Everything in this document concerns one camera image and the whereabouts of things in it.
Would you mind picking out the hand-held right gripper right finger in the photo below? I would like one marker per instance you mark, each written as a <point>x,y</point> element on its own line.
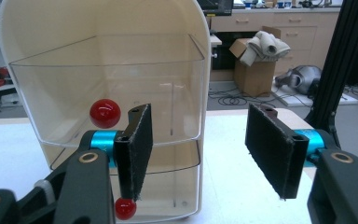
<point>270,146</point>

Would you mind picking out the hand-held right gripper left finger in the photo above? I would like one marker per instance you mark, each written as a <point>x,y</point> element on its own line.
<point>135,149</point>

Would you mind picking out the clear drawer with large red knob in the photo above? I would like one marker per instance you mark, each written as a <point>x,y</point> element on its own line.
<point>74,84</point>

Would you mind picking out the cream plastic drawer cabinet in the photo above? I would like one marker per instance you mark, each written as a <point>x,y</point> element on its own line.
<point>59,21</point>

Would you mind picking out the clear drawer with small red knob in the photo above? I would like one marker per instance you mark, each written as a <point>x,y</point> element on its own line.
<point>174,180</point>

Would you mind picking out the white flat floor board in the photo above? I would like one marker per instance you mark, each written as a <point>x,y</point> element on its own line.
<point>295,99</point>

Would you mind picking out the brown cardboard box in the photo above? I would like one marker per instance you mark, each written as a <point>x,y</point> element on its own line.
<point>253,77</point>

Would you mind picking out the grey helmet-like device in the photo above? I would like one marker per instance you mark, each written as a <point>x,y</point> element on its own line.
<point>304,77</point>

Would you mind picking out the grey rolled cloths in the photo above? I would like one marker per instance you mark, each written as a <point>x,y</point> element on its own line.
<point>268,45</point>

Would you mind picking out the beige counter cabinets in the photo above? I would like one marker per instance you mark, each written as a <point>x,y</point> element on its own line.
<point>298,28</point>

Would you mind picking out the black monitor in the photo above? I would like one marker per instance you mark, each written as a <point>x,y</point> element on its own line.
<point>214,6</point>

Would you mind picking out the black metal frame post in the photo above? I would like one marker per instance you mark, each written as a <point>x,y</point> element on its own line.
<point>345,53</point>

